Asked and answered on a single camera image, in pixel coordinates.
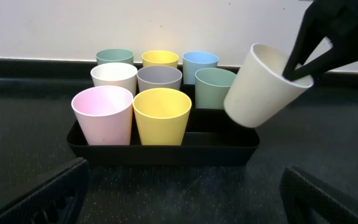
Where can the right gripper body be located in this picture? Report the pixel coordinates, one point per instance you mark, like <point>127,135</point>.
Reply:
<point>350,25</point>

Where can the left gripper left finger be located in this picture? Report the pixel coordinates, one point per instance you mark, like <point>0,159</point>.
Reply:
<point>42,199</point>

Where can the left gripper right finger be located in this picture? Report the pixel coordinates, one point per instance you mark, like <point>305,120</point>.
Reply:
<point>319,199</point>

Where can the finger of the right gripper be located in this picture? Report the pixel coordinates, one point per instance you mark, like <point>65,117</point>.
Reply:
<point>325,63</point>
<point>306,40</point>

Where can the white cup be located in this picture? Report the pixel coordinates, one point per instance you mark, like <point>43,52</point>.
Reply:
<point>113,76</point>
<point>259,93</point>

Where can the yellow cup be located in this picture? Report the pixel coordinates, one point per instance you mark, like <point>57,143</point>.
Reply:
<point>162,121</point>
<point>159,59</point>

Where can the pink cup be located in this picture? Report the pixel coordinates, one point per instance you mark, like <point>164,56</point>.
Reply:
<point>104,118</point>

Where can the green cup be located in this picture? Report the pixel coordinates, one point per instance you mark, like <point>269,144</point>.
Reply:
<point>114,56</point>
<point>211,90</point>

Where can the blue cup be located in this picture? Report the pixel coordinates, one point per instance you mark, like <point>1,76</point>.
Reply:
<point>197,62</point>

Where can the black tray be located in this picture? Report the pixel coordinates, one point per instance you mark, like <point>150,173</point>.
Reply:
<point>166,152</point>

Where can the grey cup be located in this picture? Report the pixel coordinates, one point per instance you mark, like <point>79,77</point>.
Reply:
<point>159,79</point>

